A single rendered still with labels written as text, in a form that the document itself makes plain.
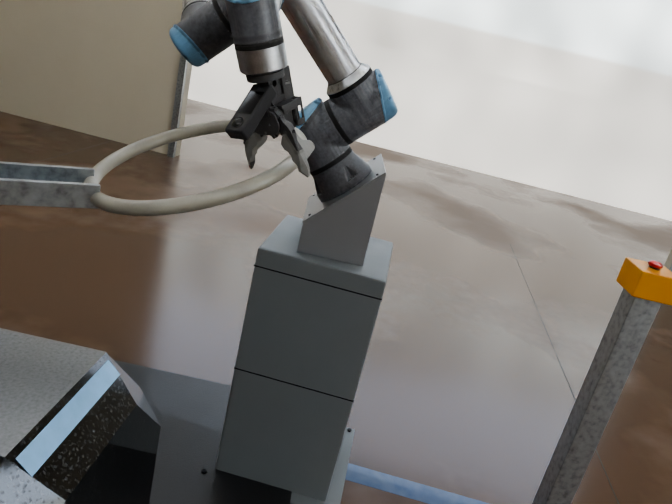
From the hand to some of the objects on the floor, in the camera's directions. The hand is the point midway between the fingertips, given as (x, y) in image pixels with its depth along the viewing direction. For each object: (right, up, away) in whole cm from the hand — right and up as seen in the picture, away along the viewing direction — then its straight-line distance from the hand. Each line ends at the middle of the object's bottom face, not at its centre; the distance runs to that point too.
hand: (277, 174), depth 121 cm
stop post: (+78, -119, +88) cm, 167 cm away
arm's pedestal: (-8, -91, +108) cm, 141 cm away
